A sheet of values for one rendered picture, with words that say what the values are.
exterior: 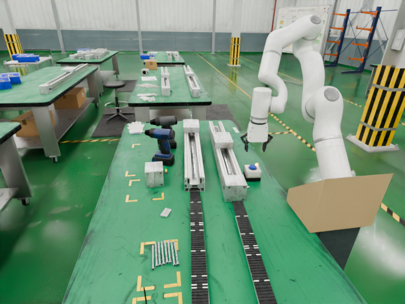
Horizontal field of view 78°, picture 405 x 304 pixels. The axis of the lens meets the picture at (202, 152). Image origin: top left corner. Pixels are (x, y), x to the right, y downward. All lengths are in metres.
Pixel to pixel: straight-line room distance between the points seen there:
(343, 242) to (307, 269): 0.39
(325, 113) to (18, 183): 2.46
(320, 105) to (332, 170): 0.28
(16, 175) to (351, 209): 2.49
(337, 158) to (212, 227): 0.60
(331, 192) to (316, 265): 0.27
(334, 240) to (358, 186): 0.32
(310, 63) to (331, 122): 0.32
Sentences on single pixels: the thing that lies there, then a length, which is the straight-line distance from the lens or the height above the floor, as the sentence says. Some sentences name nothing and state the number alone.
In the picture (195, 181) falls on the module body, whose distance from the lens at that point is 1.28.
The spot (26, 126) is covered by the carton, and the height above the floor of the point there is 0.35.
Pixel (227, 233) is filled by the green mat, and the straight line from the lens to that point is 1.08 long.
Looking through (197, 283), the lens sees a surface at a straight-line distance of 0.88.
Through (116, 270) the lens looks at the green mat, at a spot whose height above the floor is 0.78.
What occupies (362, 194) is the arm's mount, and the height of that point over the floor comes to 0.95.
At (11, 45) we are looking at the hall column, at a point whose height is 0.73.
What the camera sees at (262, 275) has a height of 0.81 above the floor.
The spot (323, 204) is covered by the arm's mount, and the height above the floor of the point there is 0.92.
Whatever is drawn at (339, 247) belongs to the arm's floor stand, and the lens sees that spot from 1.38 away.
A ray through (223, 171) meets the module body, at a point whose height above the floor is 0.86.
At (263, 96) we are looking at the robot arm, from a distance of 1.21.
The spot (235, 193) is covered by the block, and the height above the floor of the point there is 0.83.
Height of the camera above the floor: 1.53
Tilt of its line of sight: 27 degrees down
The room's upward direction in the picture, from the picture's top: 1 degrees clockwise
